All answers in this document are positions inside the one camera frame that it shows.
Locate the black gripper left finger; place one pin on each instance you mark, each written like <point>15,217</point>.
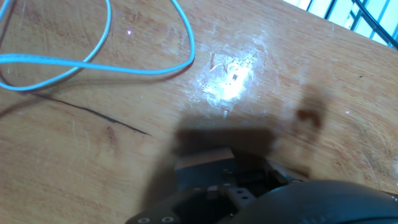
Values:
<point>199,205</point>

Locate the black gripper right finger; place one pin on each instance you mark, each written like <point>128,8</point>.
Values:
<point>276,179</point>

